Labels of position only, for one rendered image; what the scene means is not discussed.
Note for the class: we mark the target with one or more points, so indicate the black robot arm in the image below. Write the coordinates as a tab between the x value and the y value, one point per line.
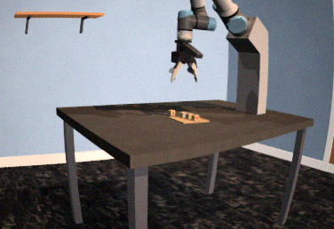
236	23

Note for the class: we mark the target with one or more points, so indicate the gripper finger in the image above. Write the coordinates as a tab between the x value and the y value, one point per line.
193	69
176	68

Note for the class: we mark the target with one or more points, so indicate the orange square mat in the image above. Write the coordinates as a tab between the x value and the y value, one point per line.
184	120

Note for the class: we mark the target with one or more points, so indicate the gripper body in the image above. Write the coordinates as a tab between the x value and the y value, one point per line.
186	57

